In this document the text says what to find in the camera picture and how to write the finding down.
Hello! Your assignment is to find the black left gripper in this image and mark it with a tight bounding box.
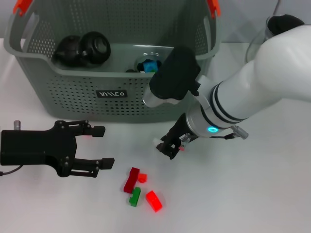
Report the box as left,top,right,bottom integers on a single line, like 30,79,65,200
0,120,115,178

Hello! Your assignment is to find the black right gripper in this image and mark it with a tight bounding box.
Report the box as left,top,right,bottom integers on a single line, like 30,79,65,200
156,113,195,160

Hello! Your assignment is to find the orange red slope brick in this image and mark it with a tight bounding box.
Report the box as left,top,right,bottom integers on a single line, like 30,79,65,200
145,190,163,213

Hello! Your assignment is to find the blue square toy plate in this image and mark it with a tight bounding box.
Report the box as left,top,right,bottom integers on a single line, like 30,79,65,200
142,62,157,73

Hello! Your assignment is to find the glass teacup black sleeve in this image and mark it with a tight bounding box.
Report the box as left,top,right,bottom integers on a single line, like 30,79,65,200
125,52,162,73
77,31,112,67

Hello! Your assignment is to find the grey perforated storage basket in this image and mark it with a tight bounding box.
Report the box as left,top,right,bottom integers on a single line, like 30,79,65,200
3,0,222,123

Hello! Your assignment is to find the dark red long brick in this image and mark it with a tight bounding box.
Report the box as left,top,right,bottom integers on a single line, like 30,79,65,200
123,166,141,194

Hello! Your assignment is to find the green toy brick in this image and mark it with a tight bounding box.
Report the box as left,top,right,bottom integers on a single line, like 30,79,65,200
128,186,142,207

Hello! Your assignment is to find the black clay teapot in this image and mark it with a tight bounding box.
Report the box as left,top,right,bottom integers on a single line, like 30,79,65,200
52,35,82,67

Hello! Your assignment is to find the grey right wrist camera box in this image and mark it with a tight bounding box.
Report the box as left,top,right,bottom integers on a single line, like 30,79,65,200
142,46,201,108

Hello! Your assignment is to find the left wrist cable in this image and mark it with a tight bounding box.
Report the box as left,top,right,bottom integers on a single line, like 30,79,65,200
0,166,22,177

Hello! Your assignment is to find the orange basket handle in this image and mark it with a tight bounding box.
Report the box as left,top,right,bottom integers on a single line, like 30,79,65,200
12,0,32,17
206,0,221,19

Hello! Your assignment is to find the glass pitcher black handle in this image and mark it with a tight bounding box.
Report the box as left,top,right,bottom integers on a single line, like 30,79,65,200
245,14,306,61

